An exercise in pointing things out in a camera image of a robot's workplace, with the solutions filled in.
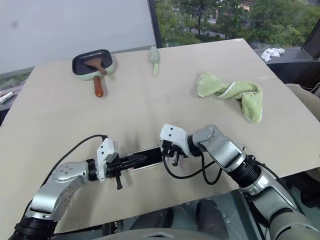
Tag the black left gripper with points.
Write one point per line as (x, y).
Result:
(112, 170)

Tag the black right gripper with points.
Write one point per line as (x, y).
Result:
(178, 152)

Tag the clear plastic phone case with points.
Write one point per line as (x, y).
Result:
(148, 168)

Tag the white smartphone with black screen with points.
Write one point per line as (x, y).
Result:
(152, 156)

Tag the green terry towel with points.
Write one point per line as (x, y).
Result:
(210, 85)

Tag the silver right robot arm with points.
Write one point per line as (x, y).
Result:
(220, 147)

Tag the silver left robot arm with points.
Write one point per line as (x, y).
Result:
(50, 195)

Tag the dark rounded shape under table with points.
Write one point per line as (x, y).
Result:
(212, 217)

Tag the silver robot torso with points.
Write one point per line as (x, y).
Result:
(162, 235)

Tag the brown wooden spatula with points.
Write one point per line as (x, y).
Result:
(93, 65)

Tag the white remote control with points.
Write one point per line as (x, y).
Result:
(6, 97)

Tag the white crumpled wrapper pile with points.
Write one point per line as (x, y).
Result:
(271, 53)

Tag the white window blind panel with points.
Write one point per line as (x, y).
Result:
(75, 25)

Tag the black window sill counter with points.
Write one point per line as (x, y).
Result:
(292, 67)

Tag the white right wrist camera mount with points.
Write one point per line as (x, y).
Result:
(175, 133)

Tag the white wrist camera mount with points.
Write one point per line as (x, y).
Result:
(175, 133)
(106, 150)

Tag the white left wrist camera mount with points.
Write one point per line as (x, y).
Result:
(106, 150)

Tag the black window frame post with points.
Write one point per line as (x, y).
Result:
(155, 22)

